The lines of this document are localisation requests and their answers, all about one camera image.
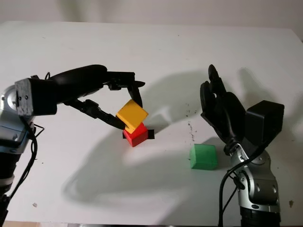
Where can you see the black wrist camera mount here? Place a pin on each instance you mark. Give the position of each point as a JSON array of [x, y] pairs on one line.
[[40, 97], [265, 123]]

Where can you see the yellow block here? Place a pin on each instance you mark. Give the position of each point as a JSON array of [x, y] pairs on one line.
[[132, 114]]

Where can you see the black tape strip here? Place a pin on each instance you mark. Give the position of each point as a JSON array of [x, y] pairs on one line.
[[151, 134]]

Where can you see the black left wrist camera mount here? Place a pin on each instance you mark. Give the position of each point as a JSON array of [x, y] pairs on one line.
[[40, 97]]

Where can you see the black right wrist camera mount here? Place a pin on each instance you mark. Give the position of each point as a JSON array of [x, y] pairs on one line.
[[265, 123]]

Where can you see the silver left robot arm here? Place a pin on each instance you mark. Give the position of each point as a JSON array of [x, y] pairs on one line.
[[9, 137]]

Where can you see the red block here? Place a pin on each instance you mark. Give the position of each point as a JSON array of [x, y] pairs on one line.
[[138, 137]]

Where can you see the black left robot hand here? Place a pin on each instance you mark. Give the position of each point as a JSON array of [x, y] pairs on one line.
[[78, 80]]

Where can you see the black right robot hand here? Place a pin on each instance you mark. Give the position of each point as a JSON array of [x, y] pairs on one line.
[[230, 116]]

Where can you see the green block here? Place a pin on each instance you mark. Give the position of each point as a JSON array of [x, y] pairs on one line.
[[204, 157]]

